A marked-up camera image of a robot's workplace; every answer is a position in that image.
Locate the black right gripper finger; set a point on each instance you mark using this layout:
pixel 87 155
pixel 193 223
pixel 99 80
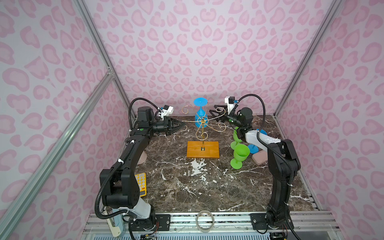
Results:
pixel 221 107
pixel 218 115

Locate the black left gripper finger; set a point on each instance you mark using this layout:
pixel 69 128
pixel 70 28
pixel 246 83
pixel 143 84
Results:
pixel 173 130
pixel 174 122

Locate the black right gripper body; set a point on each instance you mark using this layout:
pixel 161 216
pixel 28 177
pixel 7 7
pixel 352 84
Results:
pixel 234 120

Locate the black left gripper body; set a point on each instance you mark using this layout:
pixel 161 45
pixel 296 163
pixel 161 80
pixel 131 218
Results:
pixel 158 128

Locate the blue wine glass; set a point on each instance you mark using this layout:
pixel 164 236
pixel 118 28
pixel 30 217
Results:
pixel 201 115
pixel 254 145

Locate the green wine glass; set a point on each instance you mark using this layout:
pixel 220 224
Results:
pixel 237 140
pixel 241 152

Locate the gold wire rack wooden base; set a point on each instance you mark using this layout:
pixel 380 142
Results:
pixel 202 148

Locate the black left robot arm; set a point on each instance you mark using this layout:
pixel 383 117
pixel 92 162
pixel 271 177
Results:
pixel 119 193

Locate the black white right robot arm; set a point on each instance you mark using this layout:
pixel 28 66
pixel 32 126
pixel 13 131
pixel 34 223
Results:
pixel 283 161

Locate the pink pen holder cup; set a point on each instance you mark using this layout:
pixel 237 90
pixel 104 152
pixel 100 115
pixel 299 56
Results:
pixel 142 158

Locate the pink pencil case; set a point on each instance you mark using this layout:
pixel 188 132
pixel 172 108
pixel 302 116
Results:
pixel 260 157

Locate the yellow calculator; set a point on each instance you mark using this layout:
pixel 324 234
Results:
pixel 142 182

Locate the clear tape roll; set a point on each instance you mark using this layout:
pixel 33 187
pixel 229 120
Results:
pixel 205 221

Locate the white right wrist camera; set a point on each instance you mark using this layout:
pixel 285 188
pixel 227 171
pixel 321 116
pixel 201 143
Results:
pixel 231 103

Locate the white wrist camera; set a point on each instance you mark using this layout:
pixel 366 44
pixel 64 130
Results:
pixel 231 103
pixel 166 111

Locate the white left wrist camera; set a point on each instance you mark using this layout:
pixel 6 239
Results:
pixel 166 111

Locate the aluminium front rail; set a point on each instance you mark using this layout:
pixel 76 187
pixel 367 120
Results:
pixel 310 225

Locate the aluminium frame strut left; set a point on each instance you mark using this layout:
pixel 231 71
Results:
pixel 20 205

